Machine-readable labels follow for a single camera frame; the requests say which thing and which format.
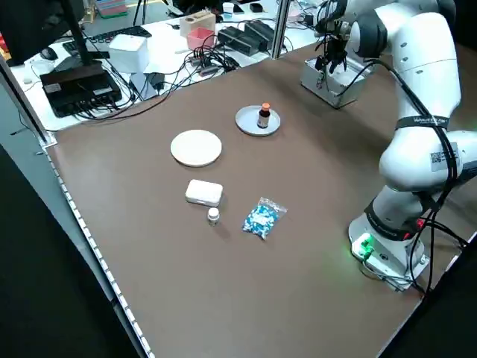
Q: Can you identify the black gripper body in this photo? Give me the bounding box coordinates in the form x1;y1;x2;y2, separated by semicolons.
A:
324;34;350;57

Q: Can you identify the silver aluminium medical kit case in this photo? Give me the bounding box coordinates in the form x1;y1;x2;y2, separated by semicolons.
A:
300;57;375;110

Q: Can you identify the brown iodophor bottle orange cap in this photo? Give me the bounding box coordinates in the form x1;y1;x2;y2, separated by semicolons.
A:
256;102;273;130

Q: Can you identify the gray round plate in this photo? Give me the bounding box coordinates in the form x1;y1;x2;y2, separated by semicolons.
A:
234;104;282;137

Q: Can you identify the white round plate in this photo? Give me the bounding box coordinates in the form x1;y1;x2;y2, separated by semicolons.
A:
170;128;223;168

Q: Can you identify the black ribbed power box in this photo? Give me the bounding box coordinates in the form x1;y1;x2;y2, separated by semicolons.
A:
217;25;262;54
244;19;277;48

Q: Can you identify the pink plastic box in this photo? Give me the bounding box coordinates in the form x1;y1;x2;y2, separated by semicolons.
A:
186;28;218;50

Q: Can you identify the wooden pen holder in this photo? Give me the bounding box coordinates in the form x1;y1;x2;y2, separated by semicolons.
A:
179;11;217;38

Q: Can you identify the bag of blue white capsules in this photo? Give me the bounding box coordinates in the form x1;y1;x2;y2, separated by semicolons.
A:
241;196;288;242

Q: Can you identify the small black plug adapter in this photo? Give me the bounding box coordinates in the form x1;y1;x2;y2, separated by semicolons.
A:
148;72;168;95

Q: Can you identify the white plastic pill box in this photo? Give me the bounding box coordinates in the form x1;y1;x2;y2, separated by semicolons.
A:
185;179;224;206

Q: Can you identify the white cube box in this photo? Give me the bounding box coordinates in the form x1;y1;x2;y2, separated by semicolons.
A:
107;34;149;72

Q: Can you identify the black keyboard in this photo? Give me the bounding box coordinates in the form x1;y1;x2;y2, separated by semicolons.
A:
62;25;153;57

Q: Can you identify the stack of coloured boxes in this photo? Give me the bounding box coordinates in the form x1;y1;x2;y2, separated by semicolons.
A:
95;0;130;18

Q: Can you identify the black docking device box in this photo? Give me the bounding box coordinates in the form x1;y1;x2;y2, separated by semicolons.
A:
39;60;124;119

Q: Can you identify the black computer monitor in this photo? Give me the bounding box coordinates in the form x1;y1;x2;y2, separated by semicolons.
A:
0;0;94;71

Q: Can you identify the aluminium frame post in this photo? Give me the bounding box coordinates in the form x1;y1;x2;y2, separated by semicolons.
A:
271;0;291;60

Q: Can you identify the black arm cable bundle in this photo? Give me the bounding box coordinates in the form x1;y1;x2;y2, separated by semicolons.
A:
337;55;471;298

